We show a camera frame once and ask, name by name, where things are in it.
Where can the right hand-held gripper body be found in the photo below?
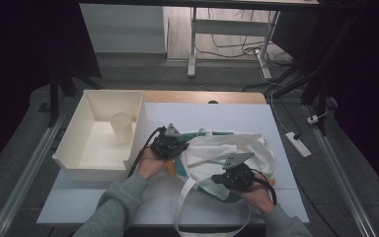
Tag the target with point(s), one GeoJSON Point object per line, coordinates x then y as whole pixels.
{"type": "Point", "coordinates": [240, 177]}

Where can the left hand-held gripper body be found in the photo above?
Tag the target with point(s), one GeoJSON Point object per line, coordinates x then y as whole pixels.
{"type": "Point", "coordinates": [167, 146]}

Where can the white tote bag coloured patches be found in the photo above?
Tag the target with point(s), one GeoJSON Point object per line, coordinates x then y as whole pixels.
{"type": "Point", "coordinates": [210, 151]}

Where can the person's left hand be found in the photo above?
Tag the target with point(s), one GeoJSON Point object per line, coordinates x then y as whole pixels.
{"type": "Point", "coordinates": [149, 164]}

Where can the person's right hand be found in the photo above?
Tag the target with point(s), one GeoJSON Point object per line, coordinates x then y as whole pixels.
{"type": "Point", "coordinates": [260, 197]}

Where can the white cup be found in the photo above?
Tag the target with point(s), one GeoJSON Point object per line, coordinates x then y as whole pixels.
{"type": "Point", "coordinates": [122, 126]}

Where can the white table mat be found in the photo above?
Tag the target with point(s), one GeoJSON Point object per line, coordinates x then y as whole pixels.
{"type": "Point", "coordinates": [210, 115]}

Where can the white power strip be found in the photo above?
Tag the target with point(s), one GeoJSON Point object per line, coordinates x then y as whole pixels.
{"type": "Point", "coordinates": [297, 144]}

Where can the white plastic storage box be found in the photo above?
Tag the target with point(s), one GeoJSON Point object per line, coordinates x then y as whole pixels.
{"type": "Point", "coordinates": [79, 131]}

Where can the black metal stand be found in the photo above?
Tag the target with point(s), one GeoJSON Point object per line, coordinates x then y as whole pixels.
{"type": "Point", "coordinates": [323, 108]}
{"type": "Point", "coordinates": [54, 98]}

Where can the white cabinet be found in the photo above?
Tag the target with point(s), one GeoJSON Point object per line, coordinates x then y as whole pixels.
{"type": "Point", "coordinates": [125, 29]}

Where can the aluminium rail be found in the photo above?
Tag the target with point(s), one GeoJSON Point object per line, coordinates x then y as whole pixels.
{"type": "Point", "coordinates": [26, 174]}
{"type": "Point", "coordinates": [342, 177]}

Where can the white desk frame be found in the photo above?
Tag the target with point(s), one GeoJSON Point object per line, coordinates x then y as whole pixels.
{"type": "Point", "coordinates": [230, 27]}

